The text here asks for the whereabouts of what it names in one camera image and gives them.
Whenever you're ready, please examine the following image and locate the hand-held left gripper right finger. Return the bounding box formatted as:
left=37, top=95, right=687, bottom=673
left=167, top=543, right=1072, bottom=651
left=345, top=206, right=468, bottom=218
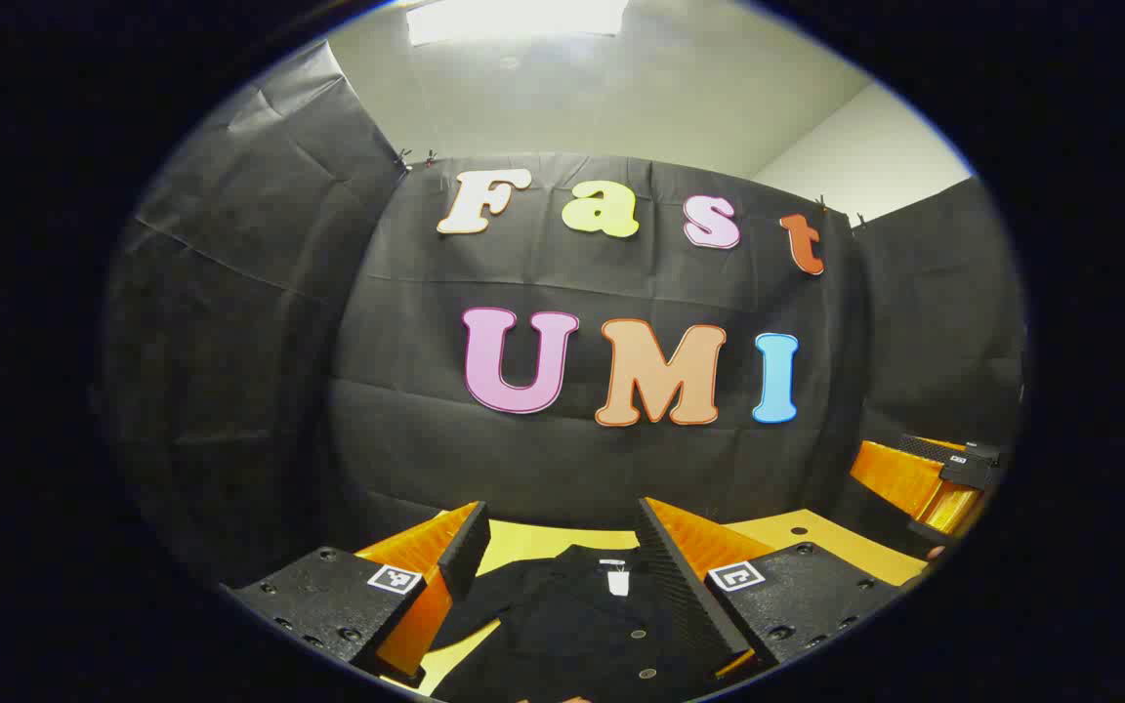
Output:
left=634, top=497, right=905, bottom=682

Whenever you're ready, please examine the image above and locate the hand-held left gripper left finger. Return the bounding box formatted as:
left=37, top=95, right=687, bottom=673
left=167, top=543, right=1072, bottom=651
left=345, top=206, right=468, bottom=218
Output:
left=226, top=501, right=492, bottom=686

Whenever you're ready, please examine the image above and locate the black button-up shirt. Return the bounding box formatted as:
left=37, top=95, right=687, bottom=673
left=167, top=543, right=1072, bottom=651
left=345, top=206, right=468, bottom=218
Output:
left=426, top=545, right=720, bottom=703

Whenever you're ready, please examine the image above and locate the black backdrop cloth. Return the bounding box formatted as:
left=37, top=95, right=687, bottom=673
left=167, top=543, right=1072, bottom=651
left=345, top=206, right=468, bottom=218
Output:
left=99, top=39, right=1027, bottom=597

